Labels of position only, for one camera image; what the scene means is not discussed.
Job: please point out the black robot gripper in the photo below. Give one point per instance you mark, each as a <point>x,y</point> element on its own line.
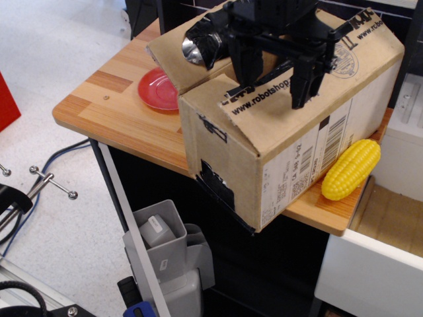
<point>285,28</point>

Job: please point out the metal clamp with T-handle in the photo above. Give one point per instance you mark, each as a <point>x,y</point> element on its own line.
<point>20,203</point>

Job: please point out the grey plastic device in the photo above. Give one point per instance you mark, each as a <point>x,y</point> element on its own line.
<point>183,295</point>

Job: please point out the blue handled tool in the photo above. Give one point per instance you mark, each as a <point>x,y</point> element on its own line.
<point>135,305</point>

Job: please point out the white drawer box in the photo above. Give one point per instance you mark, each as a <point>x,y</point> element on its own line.
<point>375,268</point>

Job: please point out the red box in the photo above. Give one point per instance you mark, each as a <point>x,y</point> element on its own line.
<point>9,109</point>

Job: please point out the brown cardboard shipping box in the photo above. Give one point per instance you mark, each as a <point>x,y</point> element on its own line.
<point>259,155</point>

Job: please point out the grey plastic bin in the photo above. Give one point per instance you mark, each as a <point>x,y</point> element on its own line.
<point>164,236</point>

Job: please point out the grey metal table leg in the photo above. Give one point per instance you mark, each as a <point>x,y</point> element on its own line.
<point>136,252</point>

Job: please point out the spoon taped on left flap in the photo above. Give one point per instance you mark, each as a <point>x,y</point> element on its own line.
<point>206,42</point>

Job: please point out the yellow plastic toy corn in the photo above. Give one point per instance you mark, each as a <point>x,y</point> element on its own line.
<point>351,169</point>

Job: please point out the red plastic saucer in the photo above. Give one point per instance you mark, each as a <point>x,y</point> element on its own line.
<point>156,90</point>

